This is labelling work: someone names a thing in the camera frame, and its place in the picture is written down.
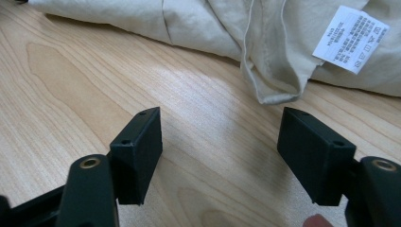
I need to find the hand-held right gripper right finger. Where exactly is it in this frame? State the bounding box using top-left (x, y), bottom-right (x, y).
top-left (276, 106), bottom-right (357, 207)

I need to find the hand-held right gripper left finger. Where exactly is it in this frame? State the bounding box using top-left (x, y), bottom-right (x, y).
top-left (109, 106), bottom-right (164, 206)

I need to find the beige short-sleeved shirt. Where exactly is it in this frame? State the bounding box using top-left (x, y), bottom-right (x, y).
top-left (27, 0), bottom-right (401, 105)

